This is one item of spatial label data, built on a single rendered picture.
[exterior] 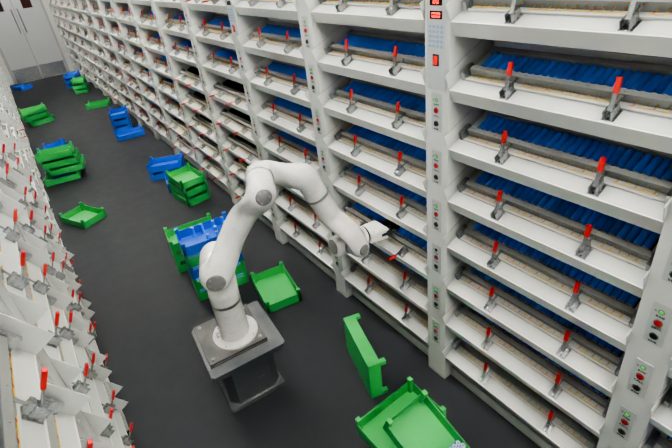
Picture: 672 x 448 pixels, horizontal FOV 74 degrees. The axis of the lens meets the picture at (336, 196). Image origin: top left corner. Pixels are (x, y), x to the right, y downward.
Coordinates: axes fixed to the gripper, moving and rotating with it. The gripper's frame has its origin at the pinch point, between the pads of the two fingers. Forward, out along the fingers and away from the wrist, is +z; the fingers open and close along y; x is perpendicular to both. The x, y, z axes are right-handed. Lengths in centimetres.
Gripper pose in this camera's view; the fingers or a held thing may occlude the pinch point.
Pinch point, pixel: (390, 224)
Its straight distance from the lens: 198.4
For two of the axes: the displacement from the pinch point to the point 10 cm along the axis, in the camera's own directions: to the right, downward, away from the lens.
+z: 8.0, -2.5, 5.4
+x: -0.1, -9.1, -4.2
